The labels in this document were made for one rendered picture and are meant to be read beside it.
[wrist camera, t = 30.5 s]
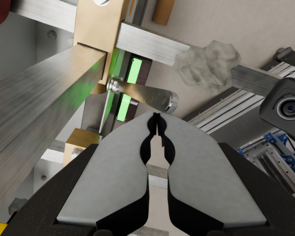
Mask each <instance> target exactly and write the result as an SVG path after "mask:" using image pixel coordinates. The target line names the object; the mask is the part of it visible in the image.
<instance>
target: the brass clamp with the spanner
mask: <svg viewBox="0 0 295 236"><path fill-rule="evenodd" d="M129 2H130V0H110V2H109V4H108V5H106V6H99V5H97V4H96V3H95V2H94V1H93V0H77V9H76V17H75V26H74V37H73V46H75V45H77V44H81V45H84V46H87V47H90V48H93V49H96V50H99V51H102V52H105V53H106V58H105V63H104V67H103V74H102V78H101V79H100V81H99V82H98V83H97V85H96V86H95V87H94V88H93V90H92V91H91V92H90V94H102V93H105V92H106V91H107V90H106V89H107V84H108V80H109V77H110V75H111V74H113V71H114V67H115V63H116V58H117V54H118V49H119V48H117V47H116V43H117V39H118V34H119V29H120V25H121V22H123V21H125V19H126V14H127V11H128V6H129Z"/></svg>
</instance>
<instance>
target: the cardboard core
mask: <svg viewBox="0 0 295 236"><path fill-rule="evenodd" d="M174 2H175V0H157V4H156V7H155V11H154V14H153V18H152V21H154V22H156V23H159V24H162V25H165V26H167V23H168V20H169V17H170V14H171V11H172V8H173V5H174Z"/></svg>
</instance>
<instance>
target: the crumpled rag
mask: <svg viewBox="0 0 295 236"><path fill-rule="evenodd" d="M241 60H242V59H241V55H240V54H239V53H238V51H236V50H235V48H234V46H233V45H232V44H227V43H222V42H218V41H216V40H212V42H211V43H210V44H209V45H208V46H206V47H202V48H201V47H199V46H195V47H194V46H192V47H189V49H188V51H185V53H181V54H177V55H175V61H174V64H173V66H172V70H174V71H175V72H176V73H177V74H178V75H180V77H181V79H182V80H183V82H184V83H185V85H187V86H195V85H200V86H201V87H202V88H203V89H204V90H206V92H207V93H209V94H212V95H218V94H220V93H221V92H222V91H223V90H226V89H227V88H230V87H231V86H232V83H233V79H232V75H231V72H230V70H231V69H232V68H233V67H235V66H237V65H238V64H239V63H240V61H241Z"/></svg>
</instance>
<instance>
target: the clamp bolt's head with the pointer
mask: <svg viewBox="0 0 295 236"><path fill-rule="evenodd" d="M114 78H115V77H114V76H112V74H111V75H110V77H109V80H108V84H107V89H106V90H107V91H108V90H110V91H111V87H112V84H113V80H114Z"/></svg>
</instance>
